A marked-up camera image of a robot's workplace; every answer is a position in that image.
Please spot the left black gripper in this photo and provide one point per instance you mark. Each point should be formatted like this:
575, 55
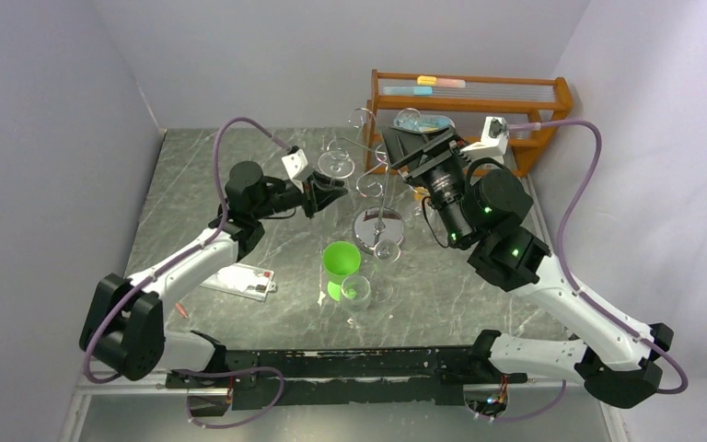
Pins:
315, 199

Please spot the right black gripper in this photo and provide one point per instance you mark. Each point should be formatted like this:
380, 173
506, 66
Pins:
423, 156

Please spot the clear wine glass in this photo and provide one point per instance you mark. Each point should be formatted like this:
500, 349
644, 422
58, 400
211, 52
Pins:
336, 164
385, 259
417, 212
355, 299

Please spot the orange plastic wine glass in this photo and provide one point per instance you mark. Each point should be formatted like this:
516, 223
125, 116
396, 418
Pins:
419, 193

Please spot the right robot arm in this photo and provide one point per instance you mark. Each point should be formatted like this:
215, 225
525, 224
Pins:
482, 205

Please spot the wooden shelf rack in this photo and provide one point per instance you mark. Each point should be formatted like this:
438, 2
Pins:
517, 100

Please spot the chrome wine glass rack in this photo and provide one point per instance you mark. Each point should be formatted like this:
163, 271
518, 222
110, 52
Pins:
379, 221

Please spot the green plastic wine glass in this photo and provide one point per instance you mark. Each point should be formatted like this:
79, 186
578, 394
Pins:
340, 260

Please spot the clear wine glass by rack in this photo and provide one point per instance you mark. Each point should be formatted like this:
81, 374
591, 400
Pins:
385, 259

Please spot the blue oval plate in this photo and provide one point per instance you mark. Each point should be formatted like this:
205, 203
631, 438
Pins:
424, 123

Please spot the blue bar on shelf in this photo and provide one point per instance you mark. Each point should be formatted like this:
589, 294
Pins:
405, 91

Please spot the yellow pink eraser bar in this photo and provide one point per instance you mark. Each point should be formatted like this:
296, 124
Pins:
434, 81

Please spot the clear plastic card case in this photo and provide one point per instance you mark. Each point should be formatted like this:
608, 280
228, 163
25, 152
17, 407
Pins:
243, 280

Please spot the red pen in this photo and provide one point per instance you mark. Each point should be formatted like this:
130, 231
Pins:
182, 311

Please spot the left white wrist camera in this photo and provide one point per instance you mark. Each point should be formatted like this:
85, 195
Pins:
294, 163

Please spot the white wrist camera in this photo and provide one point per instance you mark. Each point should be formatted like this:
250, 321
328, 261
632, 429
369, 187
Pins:
494, 141
294, 163

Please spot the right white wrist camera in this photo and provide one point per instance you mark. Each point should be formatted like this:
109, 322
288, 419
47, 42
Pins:
494, 141

